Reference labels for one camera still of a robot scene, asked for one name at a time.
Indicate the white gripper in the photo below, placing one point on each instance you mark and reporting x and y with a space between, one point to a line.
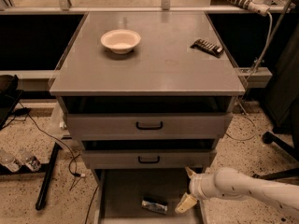
196 186

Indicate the redbull can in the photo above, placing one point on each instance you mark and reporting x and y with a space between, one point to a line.
154 205

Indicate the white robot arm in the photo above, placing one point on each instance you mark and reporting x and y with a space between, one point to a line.
230 184

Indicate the grey bottom drawer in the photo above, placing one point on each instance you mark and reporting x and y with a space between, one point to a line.
121 193

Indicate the grey drawer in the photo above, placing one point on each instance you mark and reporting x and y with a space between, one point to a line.
138 154
121 193
146 117

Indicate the grey drawer cabinet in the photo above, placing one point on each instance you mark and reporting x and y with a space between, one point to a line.
162 64

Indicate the grey middle drawer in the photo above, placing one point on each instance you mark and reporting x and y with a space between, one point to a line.
138 154

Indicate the grey top drawer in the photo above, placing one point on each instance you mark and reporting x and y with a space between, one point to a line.
146 117

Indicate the white bowl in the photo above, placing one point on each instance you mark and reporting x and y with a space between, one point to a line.
120 41

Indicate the clear water bottle right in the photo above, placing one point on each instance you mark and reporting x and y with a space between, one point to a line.
30 160

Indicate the clear water bottle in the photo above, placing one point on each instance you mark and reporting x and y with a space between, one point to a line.
9 161
30 160

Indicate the clear water bottle left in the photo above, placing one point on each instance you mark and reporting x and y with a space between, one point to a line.
9 161

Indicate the white power strip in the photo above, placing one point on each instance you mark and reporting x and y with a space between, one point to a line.
256 6

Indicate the black middle drawer handle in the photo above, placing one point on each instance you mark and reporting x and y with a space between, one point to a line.
147 160

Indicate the black drawer handle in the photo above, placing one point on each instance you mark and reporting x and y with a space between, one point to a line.
147 160
149 126

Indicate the black top drawer handle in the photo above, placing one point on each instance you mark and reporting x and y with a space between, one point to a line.
149 126

